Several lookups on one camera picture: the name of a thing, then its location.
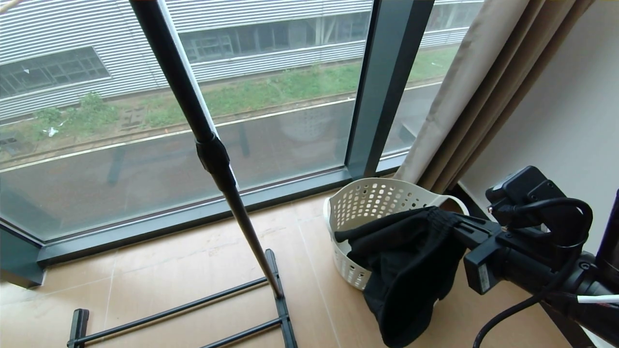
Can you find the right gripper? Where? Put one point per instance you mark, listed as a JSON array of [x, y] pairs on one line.
[[512, 266]]

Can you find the black shorts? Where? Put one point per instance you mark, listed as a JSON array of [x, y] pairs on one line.
[[411, 270]]

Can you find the white laundry basket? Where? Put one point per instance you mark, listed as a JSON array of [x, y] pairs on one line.
[[435, 198]]

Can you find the black clothes rack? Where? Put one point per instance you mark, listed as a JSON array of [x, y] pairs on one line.
[[213, 154]]

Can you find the beige curtain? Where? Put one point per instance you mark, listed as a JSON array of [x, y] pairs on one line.
[[483, 96]]

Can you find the window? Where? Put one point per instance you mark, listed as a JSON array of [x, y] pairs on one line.
[[290, 72]]

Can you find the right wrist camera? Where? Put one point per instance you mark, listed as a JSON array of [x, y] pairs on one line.
[[527, 191]]

